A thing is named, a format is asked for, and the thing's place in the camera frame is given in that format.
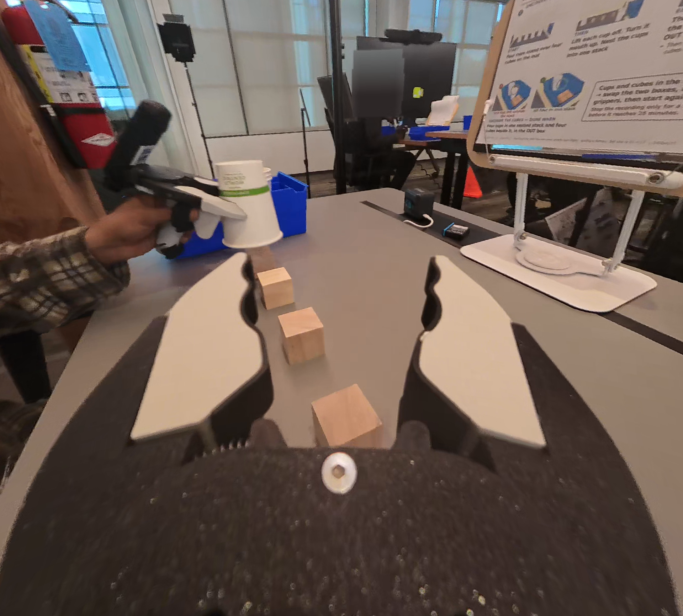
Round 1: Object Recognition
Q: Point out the white instruction sheet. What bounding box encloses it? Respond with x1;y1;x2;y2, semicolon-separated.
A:
475;0;683;156

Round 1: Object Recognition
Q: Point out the blue plastic bin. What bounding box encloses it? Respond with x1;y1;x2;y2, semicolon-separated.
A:
176;171;309;261

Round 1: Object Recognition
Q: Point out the person's left hand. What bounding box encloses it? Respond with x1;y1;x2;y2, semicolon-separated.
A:
85;195;173;268

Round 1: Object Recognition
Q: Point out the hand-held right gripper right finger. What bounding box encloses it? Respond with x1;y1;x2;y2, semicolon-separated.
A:
399;255;547;449

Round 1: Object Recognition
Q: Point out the black battery charger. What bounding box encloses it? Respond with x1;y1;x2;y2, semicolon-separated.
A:
403;188;434;220

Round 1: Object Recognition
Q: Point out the black webcam bar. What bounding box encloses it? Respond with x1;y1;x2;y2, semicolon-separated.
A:
383;29;444;45

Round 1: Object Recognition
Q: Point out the black monitor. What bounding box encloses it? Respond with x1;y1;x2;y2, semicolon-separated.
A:
356;35;459;119

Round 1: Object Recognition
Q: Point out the person's left forearm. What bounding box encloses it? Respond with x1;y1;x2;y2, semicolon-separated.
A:
0;226;132;335

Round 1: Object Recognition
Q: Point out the white paper stack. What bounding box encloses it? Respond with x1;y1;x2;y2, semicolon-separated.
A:
426;96;461;127

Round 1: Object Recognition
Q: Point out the wooden-top desk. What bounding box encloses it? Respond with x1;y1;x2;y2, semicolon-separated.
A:
397;130;471;209

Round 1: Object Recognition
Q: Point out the wooden pillar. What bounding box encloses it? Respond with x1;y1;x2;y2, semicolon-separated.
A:
0;0;107;245

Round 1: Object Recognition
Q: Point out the person in plaid shirt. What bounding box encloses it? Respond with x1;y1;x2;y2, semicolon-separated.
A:
0;399;50;475

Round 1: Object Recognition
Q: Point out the black studio light panel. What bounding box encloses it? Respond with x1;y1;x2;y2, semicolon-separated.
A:
157;14;215;178

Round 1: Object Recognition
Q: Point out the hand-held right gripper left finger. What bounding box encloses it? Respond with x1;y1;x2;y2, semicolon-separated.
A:
129;252;274;441

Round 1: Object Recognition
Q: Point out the red fire extinguisher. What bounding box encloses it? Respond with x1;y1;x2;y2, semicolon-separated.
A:
0;0;117;170

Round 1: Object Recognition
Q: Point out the blue extinguisher tag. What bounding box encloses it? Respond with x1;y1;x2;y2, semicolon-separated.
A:
23;0;91;72

